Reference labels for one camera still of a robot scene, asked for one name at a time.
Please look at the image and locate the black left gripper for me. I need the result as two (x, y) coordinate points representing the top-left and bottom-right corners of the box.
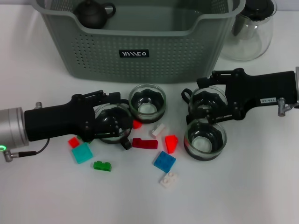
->
(24, 90), (133, 143)

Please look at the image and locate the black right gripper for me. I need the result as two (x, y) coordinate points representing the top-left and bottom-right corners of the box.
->
(185, 68), (299, 125)

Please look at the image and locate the glass teacup with black sleeve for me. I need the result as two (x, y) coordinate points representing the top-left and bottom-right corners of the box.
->
(118, 84), (167, 124)
(181, 85), (228, 120)
(93, 102), (134, 151)
(184, 118), (228, 161)

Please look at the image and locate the grey-green perforated storage bin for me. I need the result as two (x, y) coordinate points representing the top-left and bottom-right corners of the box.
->
(35, 0), (246, 84)

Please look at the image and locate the dark red toy brick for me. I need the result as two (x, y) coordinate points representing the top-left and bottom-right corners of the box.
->
(132, 137), (158, 150)

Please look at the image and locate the white toy brick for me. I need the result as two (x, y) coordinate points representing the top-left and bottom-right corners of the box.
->
(151, 123), (167, 137)

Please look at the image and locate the teal square toy brick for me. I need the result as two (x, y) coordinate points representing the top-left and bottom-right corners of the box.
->
(71, 141), (94, 165)

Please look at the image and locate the red slope toy brick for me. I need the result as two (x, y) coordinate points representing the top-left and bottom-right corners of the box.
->
(164, 134), (179, 154)

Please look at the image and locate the glass carafe with black lid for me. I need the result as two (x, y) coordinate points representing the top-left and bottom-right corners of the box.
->
(219, 0), (278, 62)

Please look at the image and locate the blue square toy plate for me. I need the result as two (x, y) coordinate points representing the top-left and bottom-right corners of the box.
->
(153, 150), (177, 174)

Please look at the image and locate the white flat two-stud plate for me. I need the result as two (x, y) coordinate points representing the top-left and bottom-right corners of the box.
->
(160, 172), (180, 189)

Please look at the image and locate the black clay teapot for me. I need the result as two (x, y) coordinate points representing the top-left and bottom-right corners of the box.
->
(73, 0), (117, 30)

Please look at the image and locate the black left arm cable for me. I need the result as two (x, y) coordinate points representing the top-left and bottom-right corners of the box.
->
(4, 137), (51, 161)

